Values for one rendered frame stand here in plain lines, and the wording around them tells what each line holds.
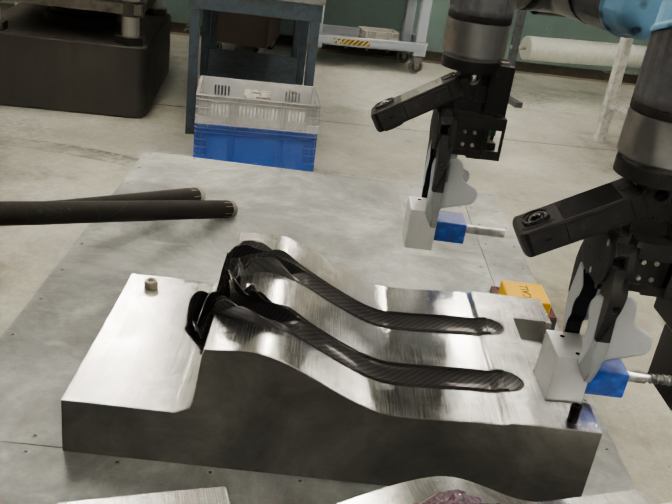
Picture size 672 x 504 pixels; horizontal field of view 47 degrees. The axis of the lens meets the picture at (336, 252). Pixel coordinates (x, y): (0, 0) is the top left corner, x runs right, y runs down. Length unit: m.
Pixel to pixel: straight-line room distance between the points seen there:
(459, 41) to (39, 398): 0.60
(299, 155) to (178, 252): 2.75
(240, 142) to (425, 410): 3.20
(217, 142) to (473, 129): 2.97
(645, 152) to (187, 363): 0.47
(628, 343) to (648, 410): 1.84
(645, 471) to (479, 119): 1.55
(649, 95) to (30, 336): 0.71
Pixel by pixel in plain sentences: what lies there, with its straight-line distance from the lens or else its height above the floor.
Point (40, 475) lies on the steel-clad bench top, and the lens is 0.78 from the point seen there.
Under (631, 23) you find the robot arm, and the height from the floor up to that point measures 1.23.
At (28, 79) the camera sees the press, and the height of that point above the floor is 0.16.
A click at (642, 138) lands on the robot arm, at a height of 1.16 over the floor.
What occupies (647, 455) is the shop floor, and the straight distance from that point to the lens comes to 2.41.
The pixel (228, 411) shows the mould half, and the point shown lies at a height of 0.87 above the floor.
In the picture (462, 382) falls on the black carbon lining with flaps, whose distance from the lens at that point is 0.81.
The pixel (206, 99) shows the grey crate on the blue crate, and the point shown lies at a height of 0.34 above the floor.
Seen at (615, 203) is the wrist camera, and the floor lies 1.10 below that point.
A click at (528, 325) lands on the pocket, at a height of 0.88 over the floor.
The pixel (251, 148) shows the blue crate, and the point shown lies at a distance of 3.88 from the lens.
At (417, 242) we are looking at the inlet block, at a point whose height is 0.91.
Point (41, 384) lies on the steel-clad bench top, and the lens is 0.90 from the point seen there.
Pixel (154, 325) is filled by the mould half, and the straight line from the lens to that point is 0.88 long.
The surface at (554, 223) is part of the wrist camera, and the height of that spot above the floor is 1.07.
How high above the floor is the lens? 1.31
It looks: 25 degrees down
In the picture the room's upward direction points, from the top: 8 degrees clockwise
